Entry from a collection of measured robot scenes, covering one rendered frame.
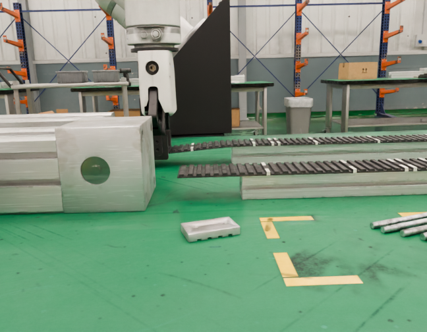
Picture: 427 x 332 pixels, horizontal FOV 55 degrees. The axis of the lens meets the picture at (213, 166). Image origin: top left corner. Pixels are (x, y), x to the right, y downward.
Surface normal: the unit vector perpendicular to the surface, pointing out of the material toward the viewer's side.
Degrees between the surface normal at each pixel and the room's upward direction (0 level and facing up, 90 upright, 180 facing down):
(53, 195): 90
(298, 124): 94
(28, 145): 90
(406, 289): 0
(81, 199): 90
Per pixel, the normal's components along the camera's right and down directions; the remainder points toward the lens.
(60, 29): 0.03, 0.22
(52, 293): -0.03, -0.97
